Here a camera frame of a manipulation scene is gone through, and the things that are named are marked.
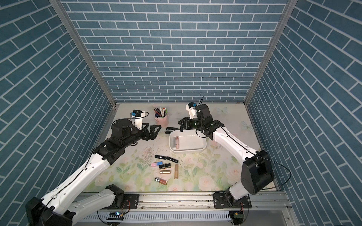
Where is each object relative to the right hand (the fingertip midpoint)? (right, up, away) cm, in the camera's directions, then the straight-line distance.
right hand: (181, 122), depth 80 cm
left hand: (-11, -2, -8) cm, 14 cm away
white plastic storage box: (+3, -15, +19) cm, 24 cm away
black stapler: (-10, -7, +22) cm, 25 cm away
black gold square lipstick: (-11, -27, +5) cm, 30 cm away
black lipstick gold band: (-6, -24, +8) cm, 26 cm away
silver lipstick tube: (-6, -15, +16) cm, 23 cm away
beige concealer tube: (-3, -30, +4) cm, 30 cm away
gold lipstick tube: (-10, -30, +3) cm, 32 cm away
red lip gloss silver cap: (-12, -33, -1) cm, 35 cm away
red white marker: (-15, +8, +19) cm, 26 cm away
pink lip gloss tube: (-4, -14, +17) cm, 22 cm away
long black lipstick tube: (-13, -23, +9) cm, 28 cm away
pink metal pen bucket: (-15, +1, +19) cm, 24 cm away
